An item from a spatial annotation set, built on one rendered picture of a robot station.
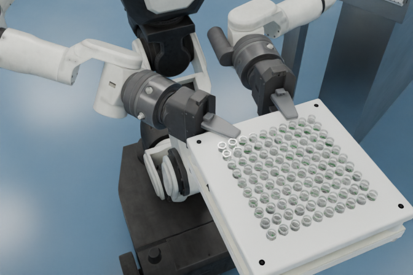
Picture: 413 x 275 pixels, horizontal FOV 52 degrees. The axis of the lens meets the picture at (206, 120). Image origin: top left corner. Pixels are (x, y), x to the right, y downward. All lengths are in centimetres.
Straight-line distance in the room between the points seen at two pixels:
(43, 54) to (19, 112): 162
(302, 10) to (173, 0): 30
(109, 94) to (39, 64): 13
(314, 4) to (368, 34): 69
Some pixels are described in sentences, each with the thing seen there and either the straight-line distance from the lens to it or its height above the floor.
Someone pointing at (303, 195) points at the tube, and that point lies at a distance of 62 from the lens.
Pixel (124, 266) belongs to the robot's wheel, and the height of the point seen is 20.
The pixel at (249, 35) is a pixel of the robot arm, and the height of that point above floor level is 108.
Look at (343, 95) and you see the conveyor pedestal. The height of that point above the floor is 36.
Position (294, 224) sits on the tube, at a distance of 59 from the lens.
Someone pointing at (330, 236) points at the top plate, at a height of 105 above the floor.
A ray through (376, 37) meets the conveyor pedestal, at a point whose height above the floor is 67.
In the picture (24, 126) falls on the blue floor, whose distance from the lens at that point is 232.
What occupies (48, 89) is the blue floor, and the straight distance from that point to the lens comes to 248.
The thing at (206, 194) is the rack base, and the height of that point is 101.
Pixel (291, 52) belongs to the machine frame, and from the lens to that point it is 160.
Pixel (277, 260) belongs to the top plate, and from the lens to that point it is 56.
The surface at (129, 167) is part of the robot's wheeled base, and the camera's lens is 178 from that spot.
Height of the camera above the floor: 155
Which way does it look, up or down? 46 degrees down
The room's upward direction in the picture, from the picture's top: straight up
